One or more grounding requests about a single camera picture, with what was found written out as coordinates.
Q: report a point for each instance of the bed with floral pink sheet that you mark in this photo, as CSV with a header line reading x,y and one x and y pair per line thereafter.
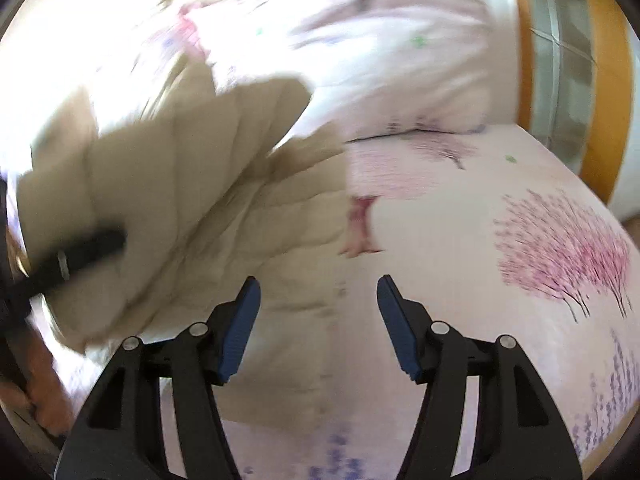
x,y
450,285

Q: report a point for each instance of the floral pink pillow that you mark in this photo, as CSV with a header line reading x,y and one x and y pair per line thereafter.
x,y
380,55
165,50

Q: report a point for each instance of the wooden headboard with glass panels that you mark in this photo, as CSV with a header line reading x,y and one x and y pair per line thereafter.
x,y
600,110

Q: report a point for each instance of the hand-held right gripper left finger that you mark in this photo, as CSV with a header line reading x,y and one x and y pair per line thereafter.
x,y
239,330

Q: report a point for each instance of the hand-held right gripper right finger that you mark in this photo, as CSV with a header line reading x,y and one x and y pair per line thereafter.
x,y
400,330

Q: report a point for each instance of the cream quilted puffer jacket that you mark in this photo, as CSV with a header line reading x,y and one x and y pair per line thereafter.
x,y
200,210

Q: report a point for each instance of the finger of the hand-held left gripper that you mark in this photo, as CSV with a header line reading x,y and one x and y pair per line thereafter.
x,y
80,255

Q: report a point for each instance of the person's left forearm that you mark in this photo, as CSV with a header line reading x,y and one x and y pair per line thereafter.
x,y
47,390

